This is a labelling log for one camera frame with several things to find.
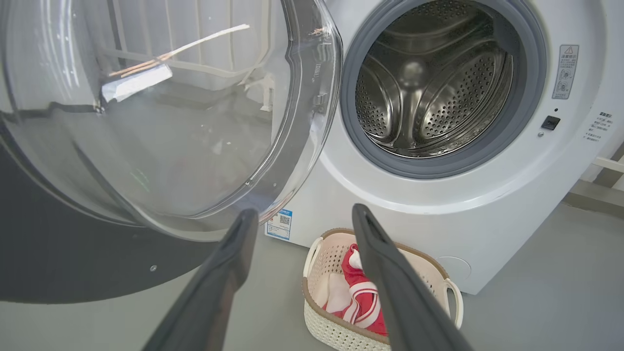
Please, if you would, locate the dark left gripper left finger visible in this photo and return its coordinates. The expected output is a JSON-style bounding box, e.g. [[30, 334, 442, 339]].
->
[[141, 209, 259, 351]]

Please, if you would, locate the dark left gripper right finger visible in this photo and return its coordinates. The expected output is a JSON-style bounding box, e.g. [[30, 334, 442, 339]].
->
[[352, 204, 473, 351]]

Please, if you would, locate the red and white garment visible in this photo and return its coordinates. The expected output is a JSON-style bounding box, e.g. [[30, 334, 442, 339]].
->
[[323, 244, 389, 337]]

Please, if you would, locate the round black glass washer door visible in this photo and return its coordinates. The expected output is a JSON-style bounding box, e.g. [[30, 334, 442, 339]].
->
[[0, 0, 343, 304]]

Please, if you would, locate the cream laundry basket brown rim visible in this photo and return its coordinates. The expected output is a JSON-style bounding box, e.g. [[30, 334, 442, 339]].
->
[[302, 228, 464, 351]]

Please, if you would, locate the white front-load washing machine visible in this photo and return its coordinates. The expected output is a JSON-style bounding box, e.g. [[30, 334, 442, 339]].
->
[[266, 0, 624, 295]]

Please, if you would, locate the stainless steel washing machine drum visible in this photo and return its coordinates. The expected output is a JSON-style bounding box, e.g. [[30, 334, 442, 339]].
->
[[355, 0, 514, 159]]

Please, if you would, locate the round white filter cover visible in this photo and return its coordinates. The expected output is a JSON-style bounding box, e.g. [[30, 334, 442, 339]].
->
[[436, 256, 472, 281]]

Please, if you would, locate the blue energy label sticker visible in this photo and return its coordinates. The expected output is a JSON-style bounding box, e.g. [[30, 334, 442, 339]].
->
[[266, 209, 293, 241]]

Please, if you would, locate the grey warning sticker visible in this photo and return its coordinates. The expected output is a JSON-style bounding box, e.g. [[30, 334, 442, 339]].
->
[[552, 45, 580, 100]]

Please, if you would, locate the white metal rail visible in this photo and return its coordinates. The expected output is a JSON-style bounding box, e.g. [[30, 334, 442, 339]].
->
[[593, 156, 624, 191]]

